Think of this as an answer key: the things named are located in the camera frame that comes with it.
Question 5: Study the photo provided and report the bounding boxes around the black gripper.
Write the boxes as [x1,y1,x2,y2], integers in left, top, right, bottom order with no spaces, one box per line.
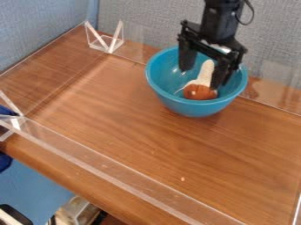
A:
[178,20,248,90]

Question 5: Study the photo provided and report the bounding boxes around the brown and white toy mushroom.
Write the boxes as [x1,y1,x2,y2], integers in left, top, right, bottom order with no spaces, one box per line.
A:
[183,60,218,100]

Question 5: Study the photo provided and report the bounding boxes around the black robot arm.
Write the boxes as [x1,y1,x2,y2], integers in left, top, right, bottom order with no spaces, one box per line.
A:
[178,0,248,89]

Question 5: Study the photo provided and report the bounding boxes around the blue plastic bowl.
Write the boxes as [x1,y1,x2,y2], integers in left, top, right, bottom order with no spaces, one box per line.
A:
[145,46,248,118]

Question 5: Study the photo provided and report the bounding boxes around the clear acrylic back barrier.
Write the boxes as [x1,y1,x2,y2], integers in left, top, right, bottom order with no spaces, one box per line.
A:
[83,20,301,117]

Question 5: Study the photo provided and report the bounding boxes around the clear acrylic barrier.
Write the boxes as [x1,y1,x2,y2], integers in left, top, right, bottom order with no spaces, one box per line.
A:
[0,117,245,225]
[83,20,301,117]

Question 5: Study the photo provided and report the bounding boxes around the clear acrylic front barrier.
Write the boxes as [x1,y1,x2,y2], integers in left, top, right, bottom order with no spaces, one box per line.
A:
[0,117,245,225]

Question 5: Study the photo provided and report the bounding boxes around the beige box under table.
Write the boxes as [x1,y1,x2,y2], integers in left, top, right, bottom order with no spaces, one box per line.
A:
[47,196,100,225]

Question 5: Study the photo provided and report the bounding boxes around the blue cloth object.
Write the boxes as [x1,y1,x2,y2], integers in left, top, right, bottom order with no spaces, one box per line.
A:
[0,105,17,173]

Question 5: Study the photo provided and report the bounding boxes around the black and white object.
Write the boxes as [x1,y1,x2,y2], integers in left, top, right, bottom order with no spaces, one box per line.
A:
[0,204,34,225]

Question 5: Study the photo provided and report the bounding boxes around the black cable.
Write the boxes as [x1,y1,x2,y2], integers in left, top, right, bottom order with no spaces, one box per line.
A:
[234,0,256,26]

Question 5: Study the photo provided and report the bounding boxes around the clear acrylic corner bracket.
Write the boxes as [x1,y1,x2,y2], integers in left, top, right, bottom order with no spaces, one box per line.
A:
[83,21,125,54]

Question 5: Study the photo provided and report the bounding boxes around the clear acrylic left bracket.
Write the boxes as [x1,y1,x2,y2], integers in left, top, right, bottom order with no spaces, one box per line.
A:
[0,91,24,142]

